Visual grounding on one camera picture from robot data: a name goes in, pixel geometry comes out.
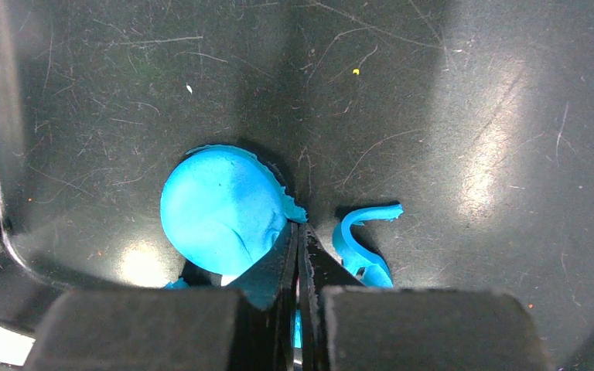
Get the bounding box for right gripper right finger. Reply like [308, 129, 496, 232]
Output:
[299, 224, 553, 370]

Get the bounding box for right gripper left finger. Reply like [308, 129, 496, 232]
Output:
[24, 223, 299, 370]

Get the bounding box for blue dough scrap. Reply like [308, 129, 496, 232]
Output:
[332, 203, 404, 288]

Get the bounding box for blue dough piece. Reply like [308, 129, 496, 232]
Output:
[159, 145, 308, 276]

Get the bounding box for black plastic tray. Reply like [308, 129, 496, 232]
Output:
[0, 1, 594, 370]

